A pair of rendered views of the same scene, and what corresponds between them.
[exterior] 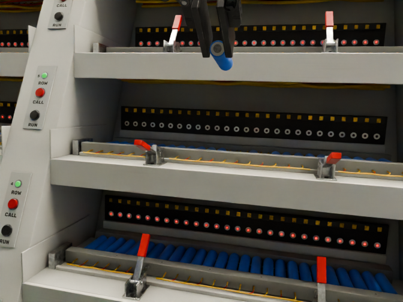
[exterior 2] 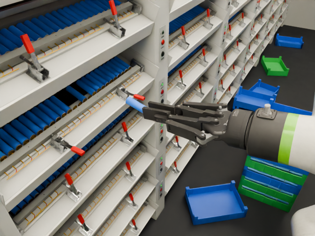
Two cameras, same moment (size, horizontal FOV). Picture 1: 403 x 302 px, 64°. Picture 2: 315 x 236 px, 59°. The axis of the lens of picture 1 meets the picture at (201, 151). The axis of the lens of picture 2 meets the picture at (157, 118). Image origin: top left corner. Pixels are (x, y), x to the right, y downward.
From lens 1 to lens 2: 0.76 m
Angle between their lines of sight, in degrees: 84
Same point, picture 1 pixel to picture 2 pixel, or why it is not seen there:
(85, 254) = (29, 211)
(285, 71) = (107, 56)
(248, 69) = (92, 65)
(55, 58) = not seen: outside the picture
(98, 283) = (56, 210)
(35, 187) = (6, 225)
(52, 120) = not seen: outside the picture
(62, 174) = (15, 202)
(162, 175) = not seen: hidden behind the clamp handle
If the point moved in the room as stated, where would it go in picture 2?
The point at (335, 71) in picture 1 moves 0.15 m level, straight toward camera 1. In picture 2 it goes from (124, 46) to (165, 62)
